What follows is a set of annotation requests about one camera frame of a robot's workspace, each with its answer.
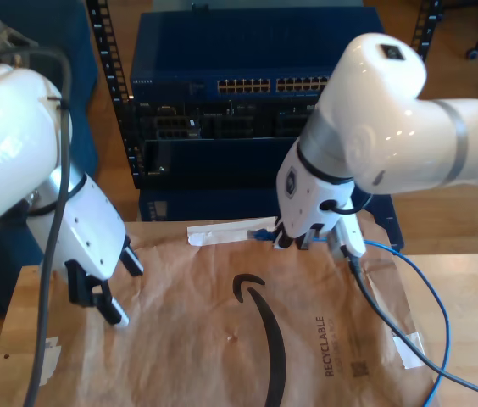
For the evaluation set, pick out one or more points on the black Dell rack server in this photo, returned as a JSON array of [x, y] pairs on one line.
[[222, 123]]

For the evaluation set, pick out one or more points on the long white tape strip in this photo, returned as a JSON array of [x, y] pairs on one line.
[[222, 232]]

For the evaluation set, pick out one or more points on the brown packing paper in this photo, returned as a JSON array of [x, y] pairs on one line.
[[179, 339]]

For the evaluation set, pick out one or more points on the dark blue network device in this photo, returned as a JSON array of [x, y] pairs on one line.
[[205, 203]]

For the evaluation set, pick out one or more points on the short white tape strip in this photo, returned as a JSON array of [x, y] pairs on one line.
[[412, 352]]

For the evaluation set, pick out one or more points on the blue Netgear network switch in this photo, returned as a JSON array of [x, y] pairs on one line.
[[222, 46]]

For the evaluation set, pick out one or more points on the blue sofa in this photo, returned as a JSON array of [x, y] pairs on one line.
[[84, 85]]

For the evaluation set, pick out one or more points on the black office chair base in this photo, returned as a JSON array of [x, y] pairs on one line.
[[472, 54]]

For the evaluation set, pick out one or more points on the black perforated rack post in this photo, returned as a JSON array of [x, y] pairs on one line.
[[107, 55], [427, 25]]

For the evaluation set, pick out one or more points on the white shipping label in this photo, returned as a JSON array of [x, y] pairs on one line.
[[52, 360]]

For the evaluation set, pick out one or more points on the camouflage cloth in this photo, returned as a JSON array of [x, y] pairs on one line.
[[6, 34]]

